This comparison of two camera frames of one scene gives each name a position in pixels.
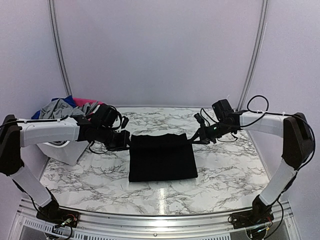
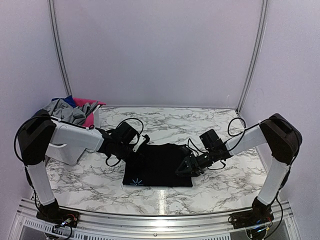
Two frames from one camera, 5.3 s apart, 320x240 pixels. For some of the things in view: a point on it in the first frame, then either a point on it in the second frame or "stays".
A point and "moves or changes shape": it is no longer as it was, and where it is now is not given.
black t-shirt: [161, 157] moves or changes shape
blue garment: [69, 99] stays
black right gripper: [203, 133] to [191, 161]
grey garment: [58, 109] stays
